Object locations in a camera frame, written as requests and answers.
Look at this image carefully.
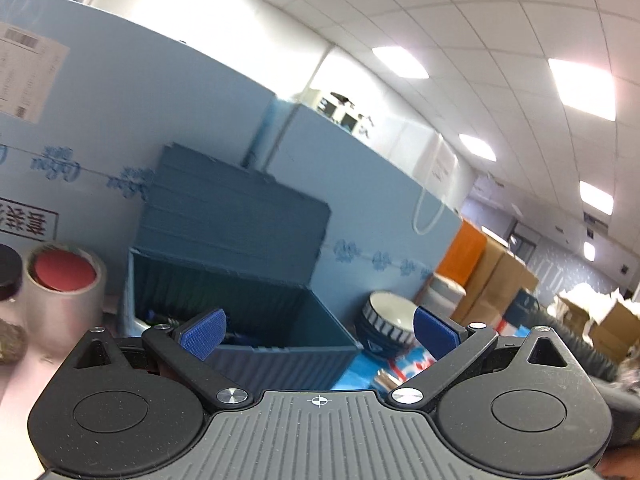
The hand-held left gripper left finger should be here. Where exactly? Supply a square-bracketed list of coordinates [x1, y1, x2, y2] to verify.
[62, 308, 251, 408]

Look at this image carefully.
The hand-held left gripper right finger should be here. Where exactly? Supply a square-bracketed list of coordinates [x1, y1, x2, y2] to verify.
[385, 306, 581, 408]

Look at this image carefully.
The dark blue lidded storage box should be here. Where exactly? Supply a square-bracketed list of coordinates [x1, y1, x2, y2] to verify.
[120, 142, 365, 393]

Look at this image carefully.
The white and grey cup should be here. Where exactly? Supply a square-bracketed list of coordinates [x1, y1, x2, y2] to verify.
[428, 273, 469, 320]

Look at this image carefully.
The white patterned bowl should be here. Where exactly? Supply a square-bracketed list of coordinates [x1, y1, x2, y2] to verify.
[355, 291, 417, 359]

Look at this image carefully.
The colourful printed mat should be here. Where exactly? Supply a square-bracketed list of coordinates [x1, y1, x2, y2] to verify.
[331, 344, 437, 392]

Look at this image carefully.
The orange box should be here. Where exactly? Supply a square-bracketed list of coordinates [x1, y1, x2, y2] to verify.
[436, 219, 489, 293]

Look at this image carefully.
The silver tape roll red core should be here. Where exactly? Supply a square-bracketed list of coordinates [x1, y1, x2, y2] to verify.
[24, 242, 107, 353]

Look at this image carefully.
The large light blue carton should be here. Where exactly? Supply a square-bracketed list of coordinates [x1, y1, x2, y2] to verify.
[264, 101, 464, 323]

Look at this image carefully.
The open cardboard box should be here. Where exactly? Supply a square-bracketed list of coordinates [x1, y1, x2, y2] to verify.
[554, 284, 640, 363]

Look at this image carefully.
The white paper bag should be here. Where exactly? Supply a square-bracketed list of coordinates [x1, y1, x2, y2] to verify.
[387, 117, 459, 235]

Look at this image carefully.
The brown lumpy object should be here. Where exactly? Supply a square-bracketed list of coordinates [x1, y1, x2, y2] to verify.
[0, 321, 27, 365]

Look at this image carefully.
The grey fur trim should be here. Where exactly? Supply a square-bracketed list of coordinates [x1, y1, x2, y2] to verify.
[614, 357, 640, 397]

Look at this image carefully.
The black round lid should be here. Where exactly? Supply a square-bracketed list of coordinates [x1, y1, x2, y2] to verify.
[0, 244, 24, 302]

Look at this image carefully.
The light blue carton with label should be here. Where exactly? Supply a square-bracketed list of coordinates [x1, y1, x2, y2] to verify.
[0, 0, 279, 313]

